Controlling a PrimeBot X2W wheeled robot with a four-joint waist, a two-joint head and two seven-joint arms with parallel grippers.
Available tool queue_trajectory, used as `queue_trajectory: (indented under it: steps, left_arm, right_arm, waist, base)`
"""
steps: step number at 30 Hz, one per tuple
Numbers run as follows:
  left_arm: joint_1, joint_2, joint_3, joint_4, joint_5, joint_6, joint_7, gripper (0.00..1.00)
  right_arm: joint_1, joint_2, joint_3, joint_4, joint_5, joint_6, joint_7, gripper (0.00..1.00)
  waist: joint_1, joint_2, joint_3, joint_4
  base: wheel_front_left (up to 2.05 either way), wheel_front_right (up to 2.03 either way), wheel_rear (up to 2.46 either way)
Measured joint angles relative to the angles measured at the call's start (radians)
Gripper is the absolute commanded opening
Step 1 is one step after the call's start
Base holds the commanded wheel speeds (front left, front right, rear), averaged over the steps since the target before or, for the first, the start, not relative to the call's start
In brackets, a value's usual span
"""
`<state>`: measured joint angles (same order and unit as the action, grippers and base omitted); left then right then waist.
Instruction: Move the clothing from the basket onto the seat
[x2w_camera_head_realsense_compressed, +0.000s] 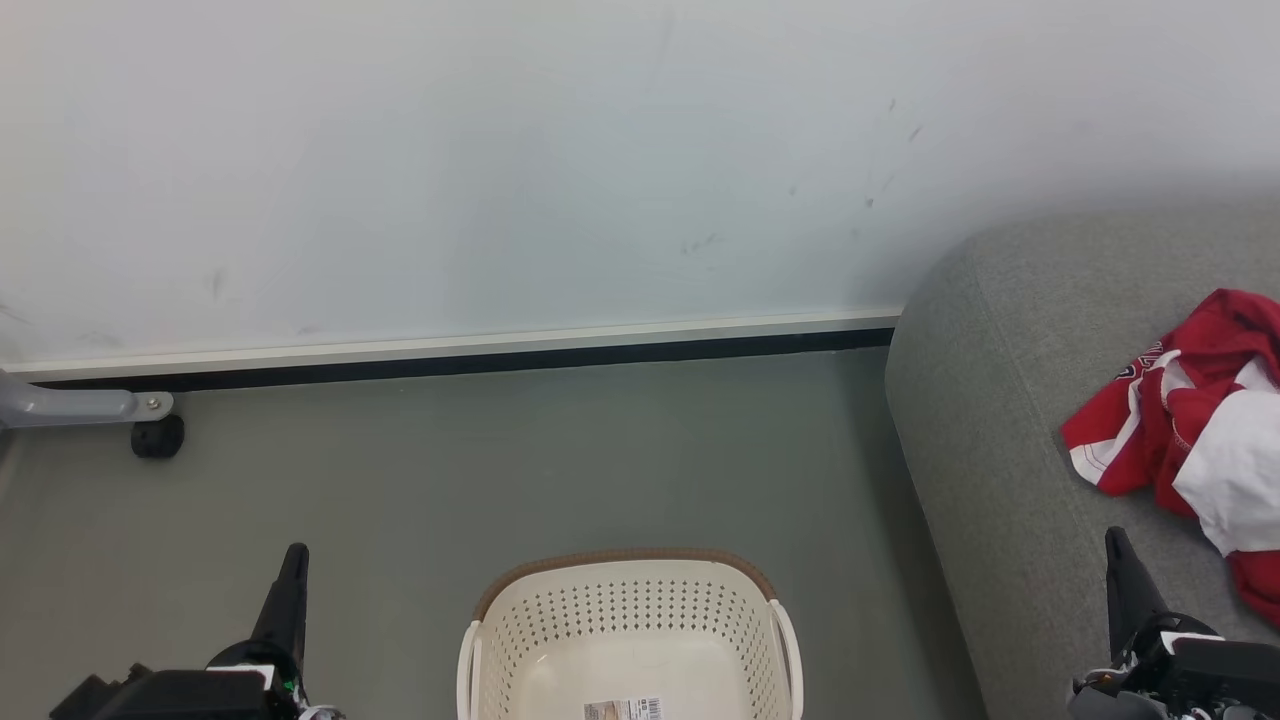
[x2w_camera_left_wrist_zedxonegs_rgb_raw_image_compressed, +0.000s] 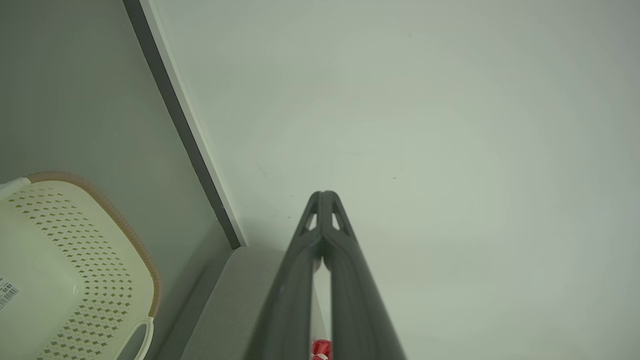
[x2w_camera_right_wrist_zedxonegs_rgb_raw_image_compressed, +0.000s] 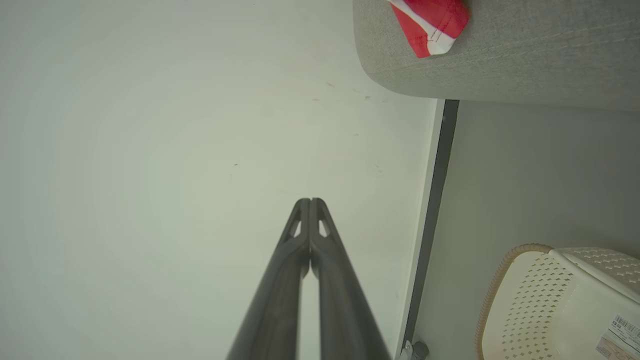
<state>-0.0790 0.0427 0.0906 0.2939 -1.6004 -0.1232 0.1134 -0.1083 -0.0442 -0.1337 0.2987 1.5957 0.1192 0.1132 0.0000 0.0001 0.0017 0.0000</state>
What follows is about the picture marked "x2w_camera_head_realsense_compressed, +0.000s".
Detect white and black baseboard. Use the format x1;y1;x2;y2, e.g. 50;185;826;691
0;310;903;393

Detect black caster wheel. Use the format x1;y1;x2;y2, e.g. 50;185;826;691
131;415;186;460

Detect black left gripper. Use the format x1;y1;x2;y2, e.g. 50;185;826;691
50;543;310;720

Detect red shorts with white stripes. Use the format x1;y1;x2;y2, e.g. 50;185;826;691
1060;289;1280;519

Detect grey fabric sofa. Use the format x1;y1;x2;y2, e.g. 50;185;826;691
885;200;1280;720

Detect cream perforated laundry basket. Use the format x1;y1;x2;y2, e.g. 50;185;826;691
457;548;804;720

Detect red and white shirt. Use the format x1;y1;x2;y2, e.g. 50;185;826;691
1172;360;1280;627

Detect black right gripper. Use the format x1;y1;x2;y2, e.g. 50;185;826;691
1073;527;1280;720

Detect grey metal frame leg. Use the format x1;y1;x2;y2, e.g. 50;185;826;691
0;368;175;431

